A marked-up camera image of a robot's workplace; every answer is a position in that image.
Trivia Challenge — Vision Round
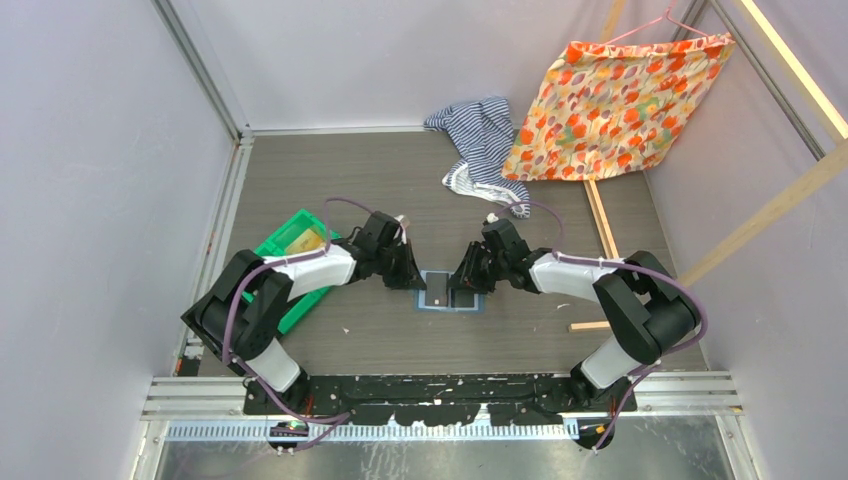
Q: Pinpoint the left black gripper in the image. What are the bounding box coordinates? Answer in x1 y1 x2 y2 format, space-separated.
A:
374 238 426 290

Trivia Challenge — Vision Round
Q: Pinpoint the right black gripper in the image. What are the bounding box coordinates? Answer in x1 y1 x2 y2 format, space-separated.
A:
449 240 509 294

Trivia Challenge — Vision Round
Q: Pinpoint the black credit card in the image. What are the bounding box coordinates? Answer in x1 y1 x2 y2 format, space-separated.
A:
424 271 450 308

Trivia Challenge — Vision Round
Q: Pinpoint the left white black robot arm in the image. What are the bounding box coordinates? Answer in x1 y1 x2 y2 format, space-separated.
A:
181 211 426 414

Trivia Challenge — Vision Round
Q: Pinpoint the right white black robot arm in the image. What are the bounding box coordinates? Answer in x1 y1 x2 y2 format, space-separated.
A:
447 217 705 411

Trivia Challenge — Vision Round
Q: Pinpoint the yellow card in bin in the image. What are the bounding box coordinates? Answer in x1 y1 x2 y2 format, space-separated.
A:
284 228 325 255

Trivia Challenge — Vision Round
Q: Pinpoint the green plastic bin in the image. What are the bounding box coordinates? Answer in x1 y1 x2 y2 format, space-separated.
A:
254 209 330 335

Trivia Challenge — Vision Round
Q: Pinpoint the blue white striped cloth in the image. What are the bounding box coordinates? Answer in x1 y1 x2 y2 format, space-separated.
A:
423 96 531 219

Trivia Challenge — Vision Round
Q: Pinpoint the orange floral cloth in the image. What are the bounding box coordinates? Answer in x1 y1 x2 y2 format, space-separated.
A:
501 33 736 182

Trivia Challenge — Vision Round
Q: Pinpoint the pink clothes hanger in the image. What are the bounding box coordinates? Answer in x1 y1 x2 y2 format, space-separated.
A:
600 0 707 45

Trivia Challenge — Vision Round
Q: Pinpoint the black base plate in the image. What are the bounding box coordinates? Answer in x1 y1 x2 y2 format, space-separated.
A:
242 373 637 427

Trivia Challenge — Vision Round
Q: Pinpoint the aluminium front rail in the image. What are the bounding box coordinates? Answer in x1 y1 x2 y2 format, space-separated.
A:
142 371 743 445

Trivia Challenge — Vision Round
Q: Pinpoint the wooden frame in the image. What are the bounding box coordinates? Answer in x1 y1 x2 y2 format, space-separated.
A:
568 0 848 334

